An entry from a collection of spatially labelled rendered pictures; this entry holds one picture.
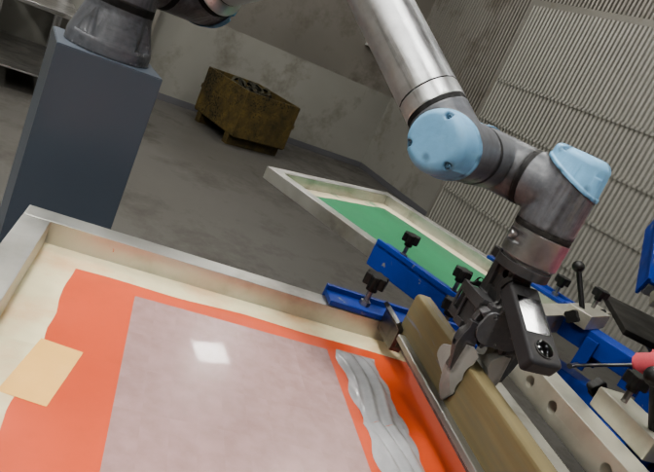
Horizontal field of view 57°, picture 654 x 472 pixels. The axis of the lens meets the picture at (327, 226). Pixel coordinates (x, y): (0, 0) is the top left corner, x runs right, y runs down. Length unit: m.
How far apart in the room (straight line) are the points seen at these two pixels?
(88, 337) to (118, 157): 0.48
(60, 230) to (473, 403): 0.62
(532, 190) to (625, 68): 5.57
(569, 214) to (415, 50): 0.27
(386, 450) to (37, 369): 0.41
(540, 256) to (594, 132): 5.48
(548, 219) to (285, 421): 0.40
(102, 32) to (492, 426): 0.87
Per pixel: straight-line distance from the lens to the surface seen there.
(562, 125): 6.50
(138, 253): 0.96
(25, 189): 1.20
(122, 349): 0.78
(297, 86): 8.20
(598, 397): 1.06
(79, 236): 0.96
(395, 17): 0.77
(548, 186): 0.78
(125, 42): 1.16
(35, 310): 0.81
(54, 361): 0.73
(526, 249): 0.78
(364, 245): 1.51
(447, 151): 0.67
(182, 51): 7.69
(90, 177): 1.19
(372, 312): 1.05
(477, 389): 0.81
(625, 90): 6.23
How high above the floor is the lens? 1.37
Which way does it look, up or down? 15 degrees down
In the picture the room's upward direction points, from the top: 24 degrees clockwise
